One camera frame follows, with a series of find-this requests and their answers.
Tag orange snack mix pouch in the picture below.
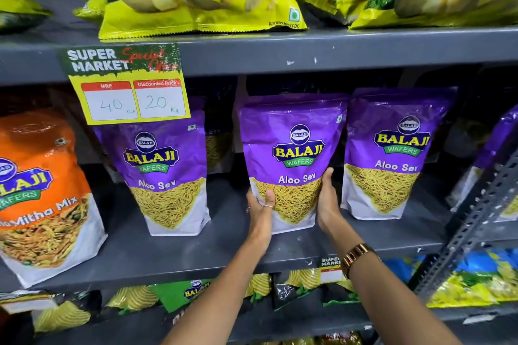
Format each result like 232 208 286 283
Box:
0 109 108 289

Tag grey metal shelf board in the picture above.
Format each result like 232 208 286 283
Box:
0 25 518 87
0 163 518 294

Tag gold wristwatch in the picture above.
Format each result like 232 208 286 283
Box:
340 243 378 280

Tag blue yellow chips bag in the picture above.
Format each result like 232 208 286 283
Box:
423 249 518 310

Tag person's right forearm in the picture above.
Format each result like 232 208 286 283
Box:
329 224 463 345

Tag person's right hand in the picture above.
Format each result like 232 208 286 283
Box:
316 167 345 235

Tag black ridged chips bag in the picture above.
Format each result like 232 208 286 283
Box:
272 269 325 312

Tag yellow ridged chips bag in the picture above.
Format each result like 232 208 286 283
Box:
244 274 273 304
32 299 92 334

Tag person's left forearm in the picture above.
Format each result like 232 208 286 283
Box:
161 236 272 345

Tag small shelf price tag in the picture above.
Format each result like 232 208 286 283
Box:
320 256 345 284

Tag green snack packet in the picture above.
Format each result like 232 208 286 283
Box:
151 278 216 314

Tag person's left hand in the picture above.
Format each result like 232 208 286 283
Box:
246 189 277 251

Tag slotted grey metal upright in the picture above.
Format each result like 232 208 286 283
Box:
412 150 518 302

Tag purple snack pouch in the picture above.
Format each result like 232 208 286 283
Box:
204 112 236 175
446 105 518 223
341 87 458 221
237 93 350 235
92 109 212 237

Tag white shelf label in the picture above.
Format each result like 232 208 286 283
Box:
0 291 58 316

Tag green yellow price sign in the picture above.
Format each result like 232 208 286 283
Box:
60 43 192 126

